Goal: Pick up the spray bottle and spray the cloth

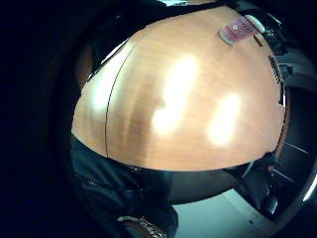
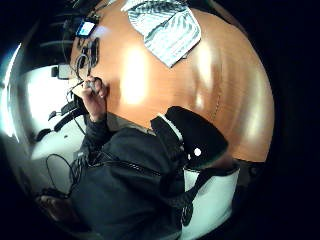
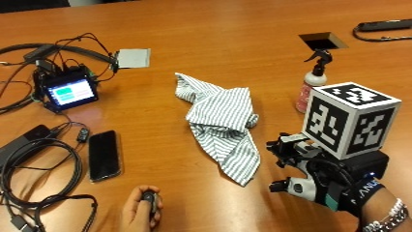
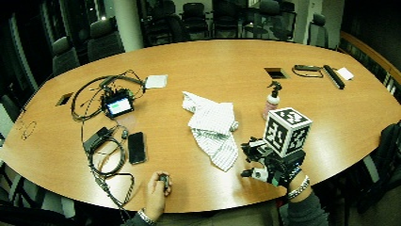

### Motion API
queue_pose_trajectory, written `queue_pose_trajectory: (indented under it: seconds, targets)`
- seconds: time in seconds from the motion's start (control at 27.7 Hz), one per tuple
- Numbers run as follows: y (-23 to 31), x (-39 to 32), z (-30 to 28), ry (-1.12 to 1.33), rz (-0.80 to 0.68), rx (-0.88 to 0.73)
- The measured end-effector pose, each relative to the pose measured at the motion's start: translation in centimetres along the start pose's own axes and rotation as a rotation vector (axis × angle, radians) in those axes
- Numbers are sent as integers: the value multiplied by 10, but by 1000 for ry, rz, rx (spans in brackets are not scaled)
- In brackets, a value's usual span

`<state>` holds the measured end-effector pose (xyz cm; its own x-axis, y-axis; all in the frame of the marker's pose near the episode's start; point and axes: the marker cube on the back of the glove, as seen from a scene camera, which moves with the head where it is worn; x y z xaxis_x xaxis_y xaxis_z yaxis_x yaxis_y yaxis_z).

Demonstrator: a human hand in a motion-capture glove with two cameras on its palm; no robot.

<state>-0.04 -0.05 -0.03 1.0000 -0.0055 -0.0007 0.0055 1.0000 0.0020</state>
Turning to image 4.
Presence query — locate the black power adapter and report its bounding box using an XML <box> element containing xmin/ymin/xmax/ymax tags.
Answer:
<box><xmin>82</xmin><ymin>125</ymin><xmax>116</xmax><ymax>153</ymax></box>

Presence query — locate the small black monitor device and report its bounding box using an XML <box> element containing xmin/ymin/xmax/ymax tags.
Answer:
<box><xmin>100</xmin><ymin>89</ymin><xmax>138</xmax><ymax>120</ymax></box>

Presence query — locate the silver wrist bracelet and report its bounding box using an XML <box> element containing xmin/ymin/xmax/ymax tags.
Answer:
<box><xmin>286</xmin><ymin>174</ymin><xmax>312</xmax><ymax>201</ymax></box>

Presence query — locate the small black handheld device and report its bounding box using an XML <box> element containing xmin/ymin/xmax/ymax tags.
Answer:
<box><xmin>159</xmin><ymin>173</ymin><xmax>171</xmax><ymax>190</ymax></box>

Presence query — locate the table cable hatch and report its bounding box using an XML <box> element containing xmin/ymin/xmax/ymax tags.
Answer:
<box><xmin>54</xmin><ymin>91</ymin><xmax>75</xmax><ymax>107</ymax></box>
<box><xmin>264</xmin><ymin>66</ymin><xmax>291</xmax><ymax>80</ymax></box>

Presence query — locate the white paper card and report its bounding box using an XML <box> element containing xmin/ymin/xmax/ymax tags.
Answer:
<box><xmin>143</xmin><ymin>73</ymin><xmax>170</xmax><ymax>90</ymax></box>

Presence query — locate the long black looped cable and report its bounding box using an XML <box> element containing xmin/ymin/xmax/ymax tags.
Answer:
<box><xmin>81</xmin><ymin>121</ymin><xmax>138</xmax><ymax>210</ymax></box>

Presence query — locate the group of black office chairs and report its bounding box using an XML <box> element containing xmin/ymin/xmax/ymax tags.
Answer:
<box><xmin>50</xmin><ymin>0</ymin><xmax>331</xmax><ymax>77</ymax></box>

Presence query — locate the dark jacket on chair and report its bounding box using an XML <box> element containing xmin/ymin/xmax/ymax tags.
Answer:
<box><xmin>356</xmin><ymin>120</ymin><xmax>401</xmax><ymax>215</ymax></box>

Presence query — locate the small white card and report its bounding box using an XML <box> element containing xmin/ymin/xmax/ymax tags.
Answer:
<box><xmin>335</xmin><ymin>66</ymin><xmax>356</xmax><ymax>81</ymax></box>

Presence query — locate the white striped cloth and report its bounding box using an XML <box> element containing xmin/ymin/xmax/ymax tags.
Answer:
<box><xmin>180</xmin><ymin>90</ymin><xmax>242</xmax><ymax>173</ymax></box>

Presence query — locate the silver wristwatch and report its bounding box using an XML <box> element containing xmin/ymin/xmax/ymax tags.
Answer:
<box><xmin>136</xmin><ymin>207</ymin><xmax>159</xmax><ymax>226</ymax></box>

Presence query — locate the long black bar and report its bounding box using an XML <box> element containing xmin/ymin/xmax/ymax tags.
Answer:
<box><xmin>323</xmin><ymin>64</ymin><xmax>348</xmax><ymax>90</ymax></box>

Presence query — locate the black cable bundle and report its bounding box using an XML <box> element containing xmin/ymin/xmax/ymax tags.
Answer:
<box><xmin>70</xmin><ymin>69</ymin><xmax>147</xmax><ymax>123</ymax></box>

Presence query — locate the white round column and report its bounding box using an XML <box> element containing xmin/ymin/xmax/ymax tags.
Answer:
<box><xmin>111</xmin><ymin>0</ymin><xmax>146</xmax><ymax>53</ymax></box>

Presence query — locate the white marker cube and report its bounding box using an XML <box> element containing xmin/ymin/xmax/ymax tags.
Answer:
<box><xmin>263</xmin><ymin>106</ymin><xmax>315</xmax><ymax>159</ymax></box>

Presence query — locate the black smartphone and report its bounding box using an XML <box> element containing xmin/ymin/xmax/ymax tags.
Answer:
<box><xmin>127</xmin><ymin>131</ymin><xmax>150</xmax><ymax>166</ymax></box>

